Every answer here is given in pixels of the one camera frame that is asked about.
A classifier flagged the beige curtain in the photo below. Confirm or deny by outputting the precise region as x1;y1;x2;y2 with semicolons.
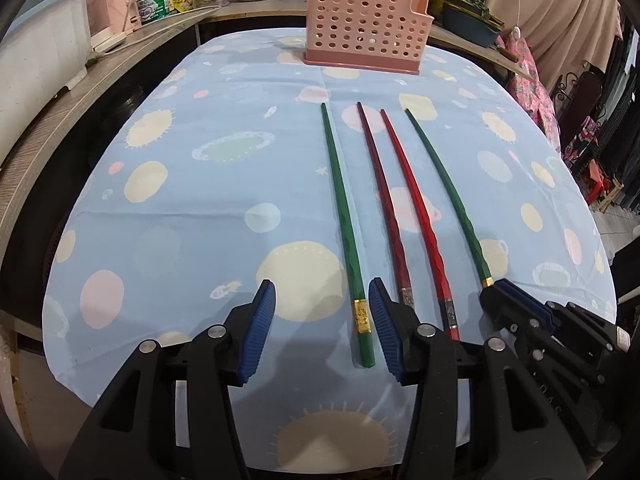
484;0;622;92

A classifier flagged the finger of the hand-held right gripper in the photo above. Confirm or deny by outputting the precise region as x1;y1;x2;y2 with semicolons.
479;288;551;381
492;279;556;334

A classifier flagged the green chopstick gold band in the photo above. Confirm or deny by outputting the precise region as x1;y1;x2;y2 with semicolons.
320;102;375;370
403;107;495;291

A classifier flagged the red stool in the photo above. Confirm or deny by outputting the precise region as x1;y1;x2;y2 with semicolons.
584;159;622;207

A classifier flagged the white plastic tub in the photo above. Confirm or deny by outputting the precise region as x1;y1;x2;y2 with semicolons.
0;0;94;137

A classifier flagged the blue basin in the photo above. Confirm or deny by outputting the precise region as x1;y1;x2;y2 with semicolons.
441;0;505;49

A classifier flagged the white power strip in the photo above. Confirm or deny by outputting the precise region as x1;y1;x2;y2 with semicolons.
91;31;127;57

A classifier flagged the pink perforated utensil basket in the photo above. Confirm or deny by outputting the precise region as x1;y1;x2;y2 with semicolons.
302;0;435;76

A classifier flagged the dark metal chair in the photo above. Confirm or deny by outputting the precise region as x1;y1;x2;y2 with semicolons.
551;69;604;137

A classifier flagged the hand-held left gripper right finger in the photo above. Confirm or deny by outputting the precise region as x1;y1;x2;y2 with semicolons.
368;277;586;480

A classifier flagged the dark red chopstick silver band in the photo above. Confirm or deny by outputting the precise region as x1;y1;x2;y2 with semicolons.
355;101;417;314

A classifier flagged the wooden counter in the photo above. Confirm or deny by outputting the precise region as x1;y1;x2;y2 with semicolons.
0;0;537;243

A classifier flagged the blue printed tablecloth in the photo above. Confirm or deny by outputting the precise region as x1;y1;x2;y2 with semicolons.
41;29;619;463

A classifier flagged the pink floral cloth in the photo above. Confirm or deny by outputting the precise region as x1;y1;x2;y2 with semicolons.
496;29;564;152

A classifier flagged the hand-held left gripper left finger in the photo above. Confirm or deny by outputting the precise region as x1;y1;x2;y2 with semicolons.
60;279;277;480

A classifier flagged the bright red chopstick silver band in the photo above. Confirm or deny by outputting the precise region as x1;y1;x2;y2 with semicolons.
380;108;462;344

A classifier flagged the white power cable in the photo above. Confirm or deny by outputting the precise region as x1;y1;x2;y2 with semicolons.
92;2;221;57

